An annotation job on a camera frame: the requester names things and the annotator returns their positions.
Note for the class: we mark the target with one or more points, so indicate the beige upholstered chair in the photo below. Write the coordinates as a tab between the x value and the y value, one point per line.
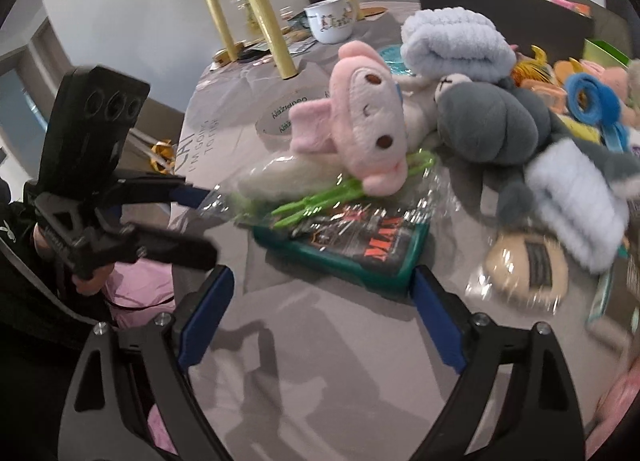
607	16

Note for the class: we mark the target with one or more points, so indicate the light blue rolled towel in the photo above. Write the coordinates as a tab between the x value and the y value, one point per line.
450	41
575	201

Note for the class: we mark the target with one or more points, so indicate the person's left hand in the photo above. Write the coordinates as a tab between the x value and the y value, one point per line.
90	283

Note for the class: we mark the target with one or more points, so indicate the green edged white box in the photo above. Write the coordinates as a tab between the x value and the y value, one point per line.
600	48

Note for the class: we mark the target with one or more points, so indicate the clear tape roll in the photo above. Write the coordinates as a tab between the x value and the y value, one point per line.
265	122

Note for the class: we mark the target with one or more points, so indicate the grey plush toy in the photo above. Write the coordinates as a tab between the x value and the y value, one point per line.
480	126

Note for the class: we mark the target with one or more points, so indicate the pink pants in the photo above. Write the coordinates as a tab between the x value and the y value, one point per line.
140	286

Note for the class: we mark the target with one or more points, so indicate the black cardboard storage box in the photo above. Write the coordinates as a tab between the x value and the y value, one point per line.
475	1

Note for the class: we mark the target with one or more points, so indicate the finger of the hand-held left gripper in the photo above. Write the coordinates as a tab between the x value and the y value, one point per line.
192	197
175	246

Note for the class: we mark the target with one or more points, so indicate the grey marble desktop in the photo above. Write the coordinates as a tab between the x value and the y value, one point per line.
325	341

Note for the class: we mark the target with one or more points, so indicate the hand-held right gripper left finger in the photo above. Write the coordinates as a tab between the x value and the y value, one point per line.
205	316

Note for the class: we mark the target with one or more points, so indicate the gold ribbon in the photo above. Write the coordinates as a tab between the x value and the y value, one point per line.
161	151

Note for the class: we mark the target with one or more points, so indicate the orange round coaster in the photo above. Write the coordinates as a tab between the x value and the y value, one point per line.
372	13

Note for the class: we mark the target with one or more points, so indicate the pink soft object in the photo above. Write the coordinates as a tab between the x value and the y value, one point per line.
620	401

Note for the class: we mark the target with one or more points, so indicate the clear bag with white plush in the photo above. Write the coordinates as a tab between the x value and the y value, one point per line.
280	176

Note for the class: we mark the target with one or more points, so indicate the yellow orange toy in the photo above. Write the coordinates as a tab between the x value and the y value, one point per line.
537	73

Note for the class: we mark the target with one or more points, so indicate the white printed mug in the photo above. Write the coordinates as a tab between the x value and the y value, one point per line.
330	21

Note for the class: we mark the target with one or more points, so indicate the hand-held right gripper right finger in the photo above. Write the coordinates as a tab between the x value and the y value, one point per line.
440	321

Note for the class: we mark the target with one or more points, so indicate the beige wrapped packet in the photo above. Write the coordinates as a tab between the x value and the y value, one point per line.
520	266

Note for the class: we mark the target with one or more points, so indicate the teal printed box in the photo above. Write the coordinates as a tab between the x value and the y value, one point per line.
350	261

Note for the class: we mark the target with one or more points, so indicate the pink hooded plush toy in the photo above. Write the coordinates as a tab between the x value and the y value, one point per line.
360	116

